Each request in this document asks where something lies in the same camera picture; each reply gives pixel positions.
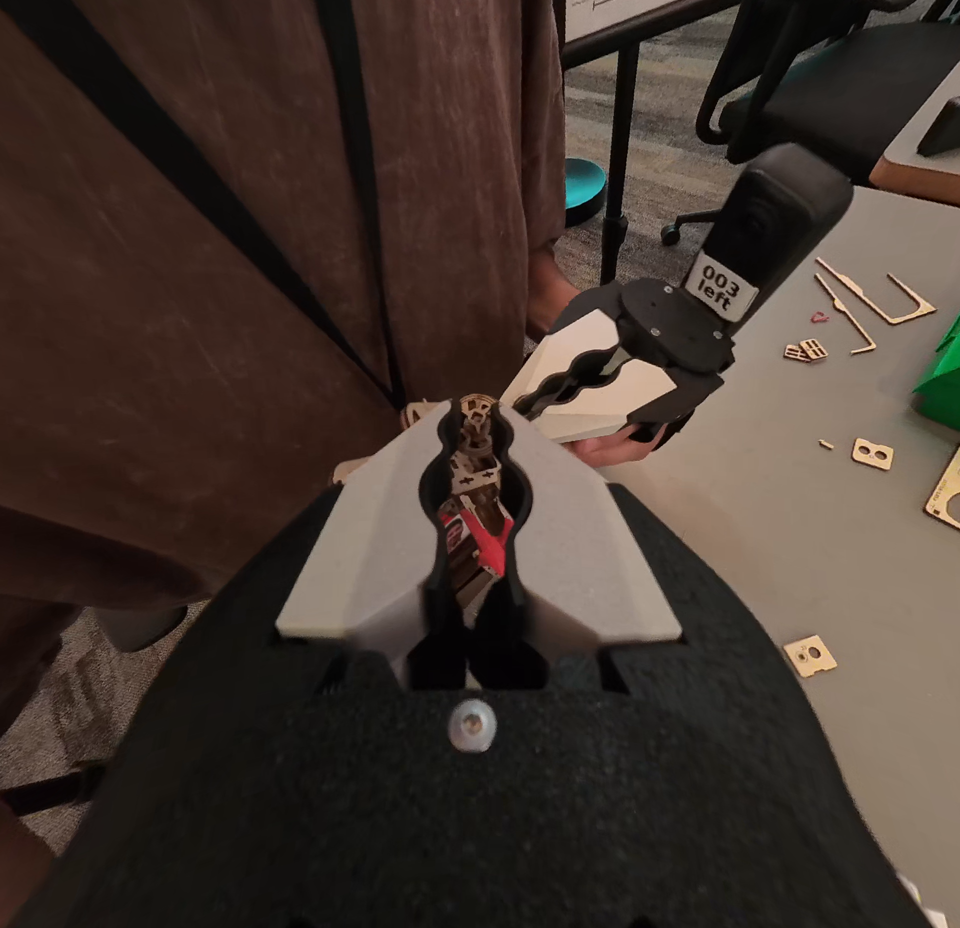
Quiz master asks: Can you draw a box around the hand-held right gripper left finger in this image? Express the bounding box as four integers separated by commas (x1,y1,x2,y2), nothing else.
276,399,462,690

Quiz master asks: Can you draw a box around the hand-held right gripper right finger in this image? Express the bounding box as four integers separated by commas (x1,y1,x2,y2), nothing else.
491,405,684,657

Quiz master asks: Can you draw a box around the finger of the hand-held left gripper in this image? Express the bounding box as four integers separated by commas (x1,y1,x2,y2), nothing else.
499,307,625,419
516,354,684,444

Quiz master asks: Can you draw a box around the wooden airplane model assembly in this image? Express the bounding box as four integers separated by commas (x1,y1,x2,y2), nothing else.
332,394,528,630

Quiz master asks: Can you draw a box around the person's left forearm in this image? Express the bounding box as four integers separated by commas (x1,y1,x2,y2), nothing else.
525,241,588,341

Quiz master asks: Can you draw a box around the grey desk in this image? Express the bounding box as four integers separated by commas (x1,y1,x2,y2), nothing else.
600,185,960,928

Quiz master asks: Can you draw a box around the person's left hand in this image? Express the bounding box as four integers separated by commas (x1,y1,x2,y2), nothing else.
572,418,670,470

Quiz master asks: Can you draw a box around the floor sign with teal base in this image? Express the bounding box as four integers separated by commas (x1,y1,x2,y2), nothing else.
561,0,738,288

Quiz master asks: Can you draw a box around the small wooden square with holes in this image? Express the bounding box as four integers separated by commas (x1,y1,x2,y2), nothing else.
783,633,838,678

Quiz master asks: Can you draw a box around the green plastic bin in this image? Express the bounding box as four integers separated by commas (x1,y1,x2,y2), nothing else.
912,315,960,424

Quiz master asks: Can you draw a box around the grey table with wooden edge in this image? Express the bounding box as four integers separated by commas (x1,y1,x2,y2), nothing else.
872,64,960,210

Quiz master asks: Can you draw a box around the black office chair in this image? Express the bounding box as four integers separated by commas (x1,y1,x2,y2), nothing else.
660,0,960,248

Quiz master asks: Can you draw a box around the wooden sheet with rounded cutouts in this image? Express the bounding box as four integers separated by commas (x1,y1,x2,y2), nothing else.
923,446,960,531

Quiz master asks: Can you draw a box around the angled wooden frame strip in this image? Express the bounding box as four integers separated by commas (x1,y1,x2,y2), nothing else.
813,271,878,356

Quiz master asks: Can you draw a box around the hooked wooden frame strip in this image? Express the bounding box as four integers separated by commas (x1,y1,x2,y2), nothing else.
815,256,939,326

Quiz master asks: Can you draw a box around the black shoulder strap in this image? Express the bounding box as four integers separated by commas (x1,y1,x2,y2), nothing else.
0,0,410,411
309,0,410,413

